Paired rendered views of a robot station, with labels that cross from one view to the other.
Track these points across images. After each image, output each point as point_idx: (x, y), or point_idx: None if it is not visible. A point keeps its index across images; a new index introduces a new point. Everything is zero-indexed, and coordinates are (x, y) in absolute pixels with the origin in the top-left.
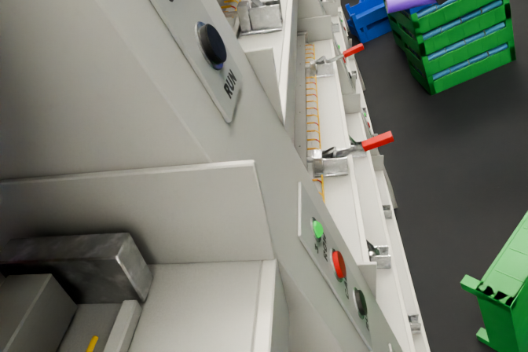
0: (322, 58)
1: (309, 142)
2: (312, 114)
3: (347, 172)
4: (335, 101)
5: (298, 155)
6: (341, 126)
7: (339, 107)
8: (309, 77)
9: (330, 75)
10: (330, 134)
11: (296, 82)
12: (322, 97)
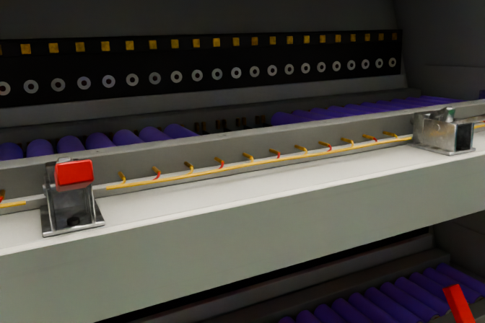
0: (443, 109)
1: (155, 177)
2: (250, 155)
3: (47, 231)
4: (348, 175)
5: (65, 156)
6: (248, 197)
7: (328, 181)
8: (389, 133)
9: (444, 151)
10: (209, 193)
11: (330, 119)
12: (351, 163)
